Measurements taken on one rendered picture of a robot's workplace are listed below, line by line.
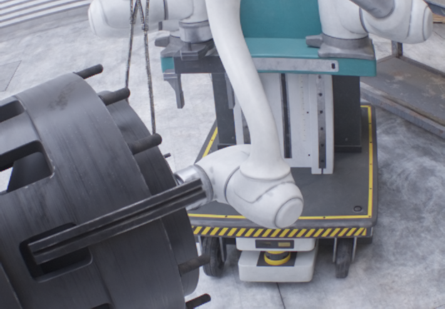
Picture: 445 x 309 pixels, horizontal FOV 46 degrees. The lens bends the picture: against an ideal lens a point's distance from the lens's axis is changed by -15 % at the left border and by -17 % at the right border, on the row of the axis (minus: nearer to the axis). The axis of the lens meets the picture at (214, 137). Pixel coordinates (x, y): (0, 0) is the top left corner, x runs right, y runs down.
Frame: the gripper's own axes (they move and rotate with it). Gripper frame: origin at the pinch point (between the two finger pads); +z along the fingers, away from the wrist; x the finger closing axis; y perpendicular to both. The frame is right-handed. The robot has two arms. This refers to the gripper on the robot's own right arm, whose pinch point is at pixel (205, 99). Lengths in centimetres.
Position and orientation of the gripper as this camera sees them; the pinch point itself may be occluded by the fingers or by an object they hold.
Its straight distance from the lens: 159.4
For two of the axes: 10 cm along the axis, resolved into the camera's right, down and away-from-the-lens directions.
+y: 2.2, -4.7, 8.6
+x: -9.7, -0.1, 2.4
